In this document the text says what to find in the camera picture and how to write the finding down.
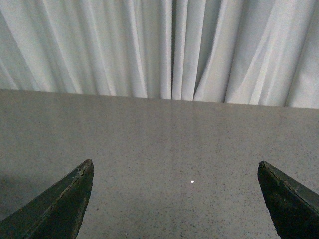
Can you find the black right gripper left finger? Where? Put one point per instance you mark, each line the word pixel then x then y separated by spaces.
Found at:
pixel 57 213

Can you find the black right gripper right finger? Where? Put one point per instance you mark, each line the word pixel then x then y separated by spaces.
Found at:
pixel 294 208

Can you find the white pleated curtain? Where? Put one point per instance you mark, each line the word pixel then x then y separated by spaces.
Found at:
pixel 259 52

